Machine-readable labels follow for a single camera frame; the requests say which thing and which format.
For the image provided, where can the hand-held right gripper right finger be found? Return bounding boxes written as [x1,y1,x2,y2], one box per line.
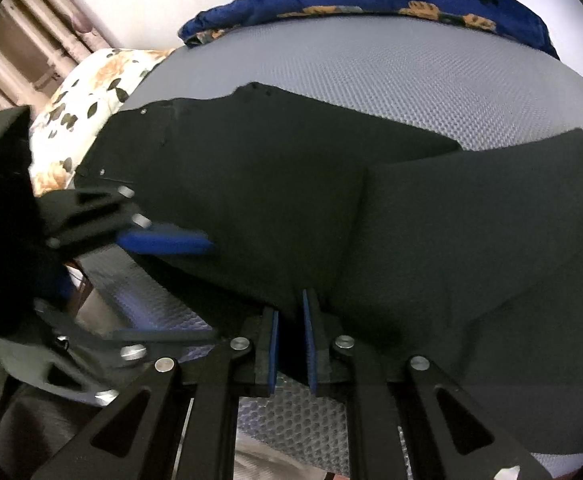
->
[301,287,555,480]

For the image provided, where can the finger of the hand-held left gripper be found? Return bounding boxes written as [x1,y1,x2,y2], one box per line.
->
[36,185,217,262]
[0,300,220,407]

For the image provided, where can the beige wall pipes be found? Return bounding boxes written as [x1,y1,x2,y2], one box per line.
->
[0,0,117,121]

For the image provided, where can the white floral pillow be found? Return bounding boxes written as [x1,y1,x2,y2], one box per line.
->
[28,47,177,197]

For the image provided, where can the grey mesh mattress pad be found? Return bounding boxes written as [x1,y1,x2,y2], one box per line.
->
[84,12,583,480]

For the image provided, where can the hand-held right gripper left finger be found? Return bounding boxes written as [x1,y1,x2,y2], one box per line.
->
[32,306,280,480]

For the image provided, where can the black pants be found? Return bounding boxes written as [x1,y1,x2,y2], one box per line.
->
[74,82,583,456]

